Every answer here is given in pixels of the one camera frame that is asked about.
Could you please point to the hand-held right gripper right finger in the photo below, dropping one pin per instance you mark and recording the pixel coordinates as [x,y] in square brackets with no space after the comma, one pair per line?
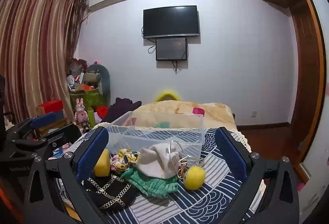
[231,154]

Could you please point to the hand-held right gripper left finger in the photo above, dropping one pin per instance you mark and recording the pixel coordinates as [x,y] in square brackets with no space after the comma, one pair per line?
[93,154]

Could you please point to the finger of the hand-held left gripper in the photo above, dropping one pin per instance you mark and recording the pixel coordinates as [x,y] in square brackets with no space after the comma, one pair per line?
[66,132]
[42,118]

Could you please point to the yellow sponge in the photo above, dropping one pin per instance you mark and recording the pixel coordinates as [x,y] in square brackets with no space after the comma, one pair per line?
[102,165]

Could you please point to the floral patterned cloth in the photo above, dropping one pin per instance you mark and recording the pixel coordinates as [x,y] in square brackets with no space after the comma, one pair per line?
[120,159]

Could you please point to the yellow soft ball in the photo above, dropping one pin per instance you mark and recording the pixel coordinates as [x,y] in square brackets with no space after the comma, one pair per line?
[195,177]

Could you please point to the clear plastic storage box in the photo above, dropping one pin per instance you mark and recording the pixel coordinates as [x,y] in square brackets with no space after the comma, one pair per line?
[154,136]

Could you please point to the white cloth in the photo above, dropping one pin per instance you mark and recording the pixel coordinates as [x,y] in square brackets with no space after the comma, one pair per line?
[156,162]

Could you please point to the green knitted cloth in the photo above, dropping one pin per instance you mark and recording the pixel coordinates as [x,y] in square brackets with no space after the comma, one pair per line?
[151,184]

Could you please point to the red box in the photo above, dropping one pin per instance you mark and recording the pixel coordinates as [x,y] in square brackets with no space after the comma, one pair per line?
[50,106]

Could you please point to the black flashlight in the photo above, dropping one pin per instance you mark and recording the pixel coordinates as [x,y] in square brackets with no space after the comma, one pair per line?
[85,127]

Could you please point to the pink rabbit toy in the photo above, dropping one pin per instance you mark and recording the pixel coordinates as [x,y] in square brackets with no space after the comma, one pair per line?
[81,112]

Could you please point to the green bottle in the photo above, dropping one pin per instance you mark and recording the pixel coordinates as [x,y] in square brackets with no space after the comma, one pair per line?
[90,117]

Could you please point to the green storage box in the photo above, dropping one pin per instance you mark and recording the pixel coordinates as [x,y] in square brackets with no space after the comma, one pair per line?
[90,99]

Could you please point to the red cloth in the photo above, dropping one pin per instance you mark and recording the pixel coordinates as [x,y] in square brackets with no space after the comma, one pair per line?
[102,111]

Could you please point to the dark purple clothing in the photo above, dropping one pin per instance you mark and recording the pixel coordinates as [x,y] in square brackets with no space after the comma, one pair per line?
[120,108]

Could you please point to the pile of toys and bottles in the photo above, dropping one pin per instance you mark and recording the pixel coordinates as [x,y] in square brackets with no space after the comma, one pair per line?
[75,75]

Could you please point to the grey plush toy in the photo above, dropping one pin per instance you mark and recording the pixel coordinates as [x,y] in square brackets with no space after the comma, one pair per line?
[101,77]

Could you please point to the blue white patterned bed cover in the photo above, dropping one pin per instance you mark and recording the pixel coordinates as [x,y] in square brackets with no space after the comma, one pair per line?
[180,203]

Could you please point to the striped brown curtain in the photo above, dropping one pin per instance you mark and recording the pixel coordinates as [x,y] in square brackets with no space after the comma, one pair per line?
[33,46]

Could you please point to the beige patterned pillow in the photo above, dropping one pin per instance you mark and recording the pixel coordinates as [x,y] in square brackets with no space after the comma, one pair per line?
[167,113]

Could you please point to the brown wooden door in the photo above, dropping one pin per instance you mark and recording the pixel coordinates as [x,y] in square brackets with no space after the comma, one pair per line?
[304,72]

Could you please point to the white wall socket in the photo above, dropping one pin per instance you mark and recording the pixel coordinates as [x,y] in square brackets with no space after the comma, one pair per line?
[253,113]

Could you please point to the small black wall monitor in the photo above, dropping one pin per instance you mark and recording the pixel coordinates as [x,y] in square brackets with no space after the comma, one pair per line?
[171,49]

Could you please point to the large black wall television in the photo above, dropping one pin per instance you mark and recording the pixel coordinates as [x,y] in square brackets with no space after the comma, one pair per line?
[171,21]

